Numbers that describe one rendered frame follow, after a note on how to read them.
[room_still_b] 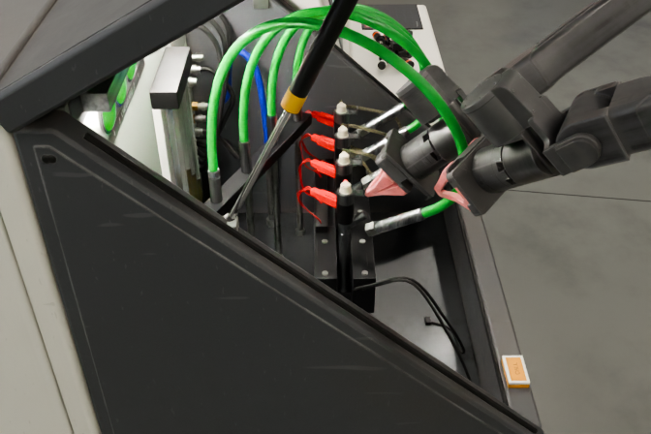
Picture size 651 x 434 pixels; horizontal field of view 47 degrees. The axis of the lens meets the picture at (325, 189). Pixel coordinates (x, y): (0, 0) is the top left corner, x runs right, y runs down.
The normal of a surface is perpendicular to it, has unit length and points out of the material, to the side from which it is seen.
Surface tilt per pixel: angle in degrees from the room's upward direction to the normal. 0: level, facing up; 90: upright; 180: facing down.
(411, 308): 0
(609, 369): 0
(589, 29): 61
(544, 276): 0
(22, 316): 90
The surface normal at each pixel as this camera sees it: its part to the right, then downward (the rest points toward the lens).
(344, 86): 0.01, 0.60
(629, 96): -0.55, -0.77
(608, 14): -0.04, 0.13
